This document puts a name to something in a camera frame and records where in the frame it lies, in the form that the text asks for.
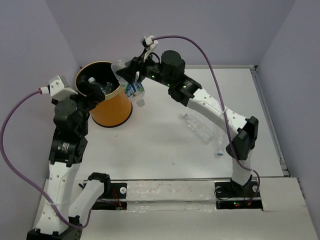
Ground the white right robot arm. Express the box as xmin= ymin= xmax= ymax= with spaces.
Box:
xmin=111 ymin=50 xmax=259 ymax=196

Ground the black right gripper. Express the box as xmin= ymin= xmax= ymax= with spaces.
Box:
xmin=115 ymin=48 xmax=173 ymax=88

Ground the clear plastic bottle blue cap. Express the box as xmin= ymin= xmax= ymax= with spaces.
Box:
xmin=214 ymin=126 xmax=225 ymax=157

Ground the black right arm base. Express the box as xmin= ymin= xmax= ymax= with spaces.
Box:
xmin=213 ymin=180 xmax=263 ymax=210

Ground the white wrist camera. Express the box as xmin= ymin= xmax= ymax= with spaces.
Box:
xmin=140 ymin=35 xmax=159 ymax=51
xmin=39 ymin=75 xmax=78 ymax=102

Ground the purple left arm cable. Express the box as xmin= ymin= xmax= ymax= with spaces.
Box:
xmin=0 ymin=88 xmax=91 ymax=229

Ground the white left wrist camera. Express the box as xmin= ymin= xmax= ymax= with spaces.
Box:
xmin=39 ymin=75 xmax=78 ymax=102

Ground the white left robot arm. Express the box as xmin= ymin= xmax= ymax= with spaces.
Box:
xmin=26 ymin=75 xmax=111 ymax=240

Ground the orange cylindrical bin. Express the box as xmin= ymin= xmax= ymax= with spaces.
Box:
xmin=75 ymin=61 xmax=133 ymax=128

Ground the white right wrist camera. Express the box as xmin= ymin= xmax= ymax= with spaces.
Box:
xmin=140 ymin=35 xmax=159 ymax=51

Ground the clear bottle with printed label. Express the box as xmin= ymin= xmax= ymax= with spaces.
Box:
xmin=111 ymin=59 xmax=145 ymax=107

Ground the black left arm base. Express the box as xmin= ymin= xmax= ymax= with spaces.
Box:
xmin=92 ymin=181 xmax=128 ymax=211

